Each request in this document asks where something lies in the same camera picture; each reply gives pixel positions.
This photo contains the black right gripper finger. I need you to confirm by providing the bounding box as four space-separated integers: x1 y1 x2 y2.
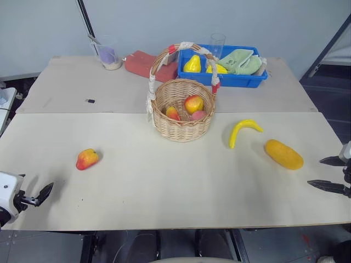
319 156 344 167
307 179 348 196

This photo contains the yellow banana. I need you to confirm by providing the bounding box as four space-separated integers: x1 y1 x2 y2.
229 118 264 150

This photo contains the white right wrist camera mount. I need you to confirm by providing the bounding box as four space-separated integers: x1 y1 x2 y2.
338 141 351 163

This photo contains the clear drinking glass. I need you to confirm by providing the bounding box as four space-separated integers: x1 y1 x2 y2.
210 33 227 62

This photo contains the red-yellow mango on table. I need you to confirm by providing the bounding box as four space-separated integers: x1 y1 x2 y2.
76 148 100 171

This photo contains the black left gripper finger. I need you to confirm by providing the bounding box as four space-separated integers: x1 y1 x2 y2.
35 182 54 208

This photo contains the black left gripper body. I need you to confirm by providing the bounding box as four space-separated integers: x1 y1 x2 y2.
12 191 39 213

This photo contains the small red yellow mango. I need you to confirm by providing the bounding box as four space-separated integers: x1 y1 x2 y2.
165 106 182 122

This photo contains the purple scoop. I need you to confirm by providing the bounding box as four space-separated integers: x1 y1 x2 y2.
99 45 116 64

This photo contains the wooden block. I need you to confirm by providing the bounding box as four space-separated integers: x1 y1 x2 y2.
257 56 268 77

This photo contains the black table leg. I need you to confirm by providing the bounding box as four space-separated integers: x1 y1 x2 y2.
231 229 251 263
81 232 100 263

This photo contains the pink peach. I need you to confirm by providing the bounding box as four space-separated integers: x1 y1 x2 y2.
190 110 207 122

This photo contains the dark slanted frame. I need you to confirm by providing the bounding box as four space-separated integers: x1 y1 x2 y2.
299 18 351 80

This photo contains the wicker basket with handle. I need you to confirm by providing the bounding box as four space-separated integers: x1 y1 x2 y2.
146 41 222 143

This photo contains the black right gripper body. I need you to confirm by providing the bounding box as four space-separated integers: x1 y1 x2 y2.
342 163 351 199

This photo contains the clear plastic measuring cup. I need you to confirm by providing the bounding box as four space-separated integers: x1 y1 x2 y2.
92 35 123 71

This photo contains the red yellow apple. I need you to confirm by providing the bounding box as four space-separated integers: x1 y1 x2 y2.
184 94 205 114

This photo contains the large yellow orange mango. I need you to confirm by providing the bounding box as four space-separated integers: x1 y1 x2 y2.
264 139 304 171

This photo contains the white equipment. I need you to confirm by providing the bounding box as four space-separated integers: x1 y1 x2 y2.
0 87 18 132

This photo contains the blue plastic bin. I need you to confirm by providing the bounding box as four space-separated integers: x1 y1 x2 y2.
177 44 269 89

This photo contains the beige small box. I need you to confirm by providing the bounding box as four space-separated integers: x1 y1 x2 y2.
163 51 179 66

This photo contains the black slanted pole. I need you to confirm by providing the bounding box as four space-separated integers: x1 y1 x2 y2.
75 0 101 46

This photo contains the green folded towel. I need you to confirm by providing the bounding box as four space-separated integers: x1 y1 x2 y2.
218 48 263 76

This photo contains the yellow pear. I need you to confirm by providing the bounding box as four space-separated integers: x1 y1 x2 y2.
183 54 202 73

